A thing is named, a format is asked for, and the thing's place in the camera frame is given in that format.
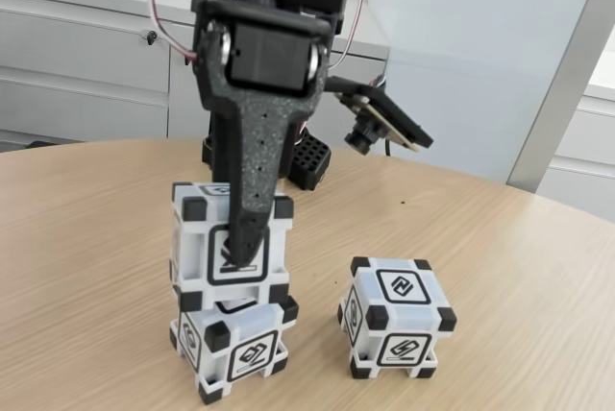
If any gripper camera module with bracket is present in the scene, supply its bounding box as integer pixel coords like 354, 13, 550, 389
326, 75, 433, 156

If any white low cabinet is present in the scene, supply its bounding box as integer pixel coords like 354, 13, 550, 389
537, 79, 615, 225

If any white cabinet with drawers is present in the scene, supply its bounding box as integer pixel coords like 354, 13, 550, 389
0, 0, 390, 151

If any white cube with lightning symbol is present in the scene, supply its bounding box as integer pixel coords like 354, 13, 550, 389
337, 255, 457, 380

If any white cube with paperclip symbol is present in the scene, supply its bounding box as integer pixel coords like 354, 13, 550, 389
168, 296, 300, 405

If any white cube with letter symbol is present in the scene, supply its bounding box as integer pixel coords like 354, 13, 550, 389
169, 181, 295, 311

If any grey metal post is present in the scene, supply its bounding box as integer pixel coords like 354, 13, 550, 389
504, 0, 615, 191

